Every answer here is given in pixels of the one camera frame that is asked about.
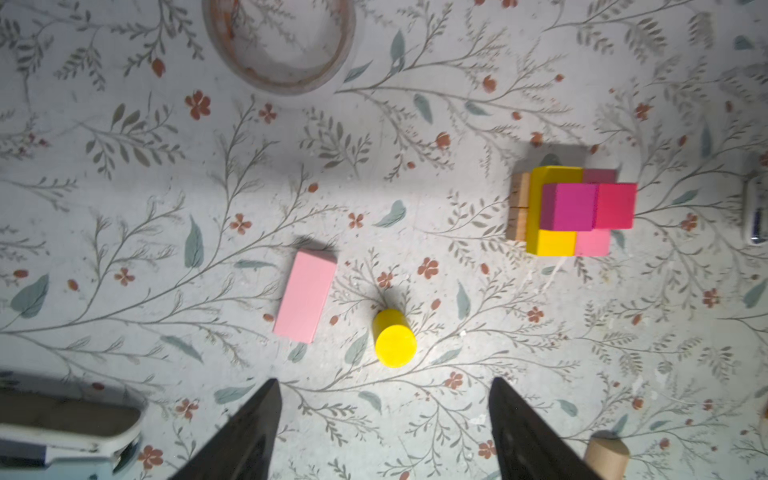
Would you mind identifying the white mini stapler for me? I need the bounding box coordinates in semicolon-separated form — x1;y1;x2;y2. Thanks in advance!
742;175;767;246

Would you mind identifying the light pink rectangular block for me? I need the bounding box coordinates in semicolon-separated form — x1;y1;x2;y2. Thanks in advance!
273;249;337;344

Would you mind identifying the plain wood rectangular block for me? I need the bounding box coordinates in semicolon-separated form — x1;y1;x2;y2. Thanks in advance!
509;172;531;209

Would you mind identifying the yellow rectangular block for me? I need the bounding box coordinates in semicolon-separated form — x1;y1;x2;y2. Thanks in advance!
526;166;583;257

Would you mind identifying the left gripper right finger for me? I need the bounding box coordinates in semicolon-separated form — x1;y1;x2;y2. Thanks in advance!
489;377;599;480

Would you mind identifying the light blue stapler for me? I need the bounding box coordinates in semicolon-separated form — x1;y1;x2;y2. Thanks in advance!
1;389;145;479

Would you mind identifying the roll of clear tape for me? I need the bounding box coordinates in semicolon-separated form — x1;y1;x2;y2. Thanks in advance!
202;1;361;105

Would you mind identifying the yellow cylinder block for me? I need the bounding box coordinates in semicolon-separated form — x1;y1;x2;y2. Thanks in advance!
373;309;418;369

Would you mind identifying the magenta square block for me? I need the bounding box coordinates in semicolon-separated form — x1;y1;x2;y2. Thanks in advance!
594;183;637;230

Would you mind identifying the small magenta cube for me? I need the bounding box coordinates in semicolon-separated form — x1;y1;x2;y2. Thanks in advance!
539;183;598;232

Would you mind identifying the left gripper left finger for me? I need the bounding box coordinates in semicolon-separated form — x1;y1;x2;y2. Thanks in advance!
172;379;282;480

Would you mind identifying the plain wood cylinder block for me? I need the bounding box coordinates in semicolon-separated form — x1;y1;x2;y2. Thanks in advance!
584;437;630;480

